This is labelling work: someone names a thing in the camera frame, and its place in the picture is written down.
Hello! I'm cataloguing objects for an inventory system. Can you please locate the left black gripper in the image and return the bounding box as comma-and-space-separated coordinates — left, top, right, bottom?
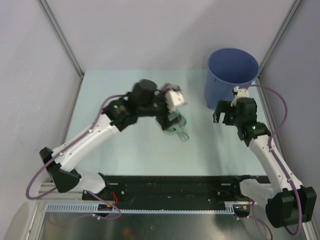
138, 84, 181, 130

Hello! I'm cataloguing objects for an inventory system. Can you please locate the small green hand brush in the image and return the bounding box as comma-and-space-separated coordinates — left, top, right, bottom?
167, 110, 180, 122

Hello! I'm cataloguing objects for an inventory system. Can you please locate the green plastic dustpan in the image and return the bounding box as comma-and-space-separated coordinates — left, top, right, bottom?
155, 112, 190, 142

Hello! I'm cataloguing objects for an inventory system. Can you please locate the blue plastic waste bin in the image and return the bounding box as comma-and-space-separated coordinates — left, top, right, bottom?
203, 48, 260, 109

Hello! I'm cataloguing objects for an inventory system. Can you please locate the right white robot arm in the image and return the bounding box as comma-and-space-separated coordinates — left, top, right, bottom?
212, 97, 317, 228

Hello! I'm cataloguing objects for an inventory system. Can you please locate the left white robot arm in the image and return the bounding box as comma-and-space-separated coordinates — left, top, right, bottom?
39, 79, 186, 200

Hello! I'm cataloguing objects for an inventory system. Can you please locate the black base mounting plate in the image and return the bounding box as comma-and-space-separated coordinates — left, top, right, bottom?
81, 174, 272, 211

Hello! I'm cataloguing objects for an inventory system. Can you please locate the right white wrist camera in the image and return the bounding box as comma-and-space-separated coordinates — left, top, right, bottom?
230, 86, 250, 107

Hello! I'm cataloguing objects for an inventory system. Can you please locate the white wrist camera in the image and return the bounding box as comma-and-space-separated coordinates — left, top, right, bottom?
230, 86, 250, 107
160, 84, 187, 113

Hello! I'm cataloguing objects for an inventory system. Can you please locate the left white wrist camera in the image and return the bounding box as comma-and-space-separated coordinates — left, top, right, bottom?
160, 84, 187, 113

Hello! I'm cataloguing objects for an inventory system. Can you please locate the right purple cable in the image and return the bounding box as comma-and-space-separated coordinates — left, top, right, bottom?
237, 84, 305, 240

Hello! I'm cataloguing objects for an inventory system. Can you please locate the purple cable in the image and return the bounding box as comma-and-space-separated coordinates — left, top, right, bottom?
237, 84, 305, 240
25, 84, 176, 223

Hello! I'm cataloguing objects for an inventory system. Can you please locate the right aluminium frame post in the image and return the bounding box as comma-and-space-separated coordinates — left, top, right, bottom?
260, 0, 305, 74

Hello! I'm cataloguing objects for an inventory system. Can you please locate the aluminium frame post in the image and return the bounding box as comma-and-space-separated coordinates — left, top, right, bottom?
36, 0, 84, 80
260, 0, 305, 74

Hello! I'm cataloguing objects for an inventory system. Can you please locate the left aluminium frame post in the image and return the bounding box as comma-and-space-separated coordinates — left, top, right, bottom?
36, 0, 84, 80

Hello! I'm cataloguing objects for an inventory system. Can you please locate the grey slotted cable duct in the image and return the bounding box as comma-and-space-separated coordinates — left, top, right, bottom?
45, 201, 250, 215

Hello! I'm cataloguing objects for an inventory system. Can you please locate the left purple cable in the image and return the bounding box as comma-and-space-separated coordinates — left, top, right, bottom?
25, 84, 176, 223

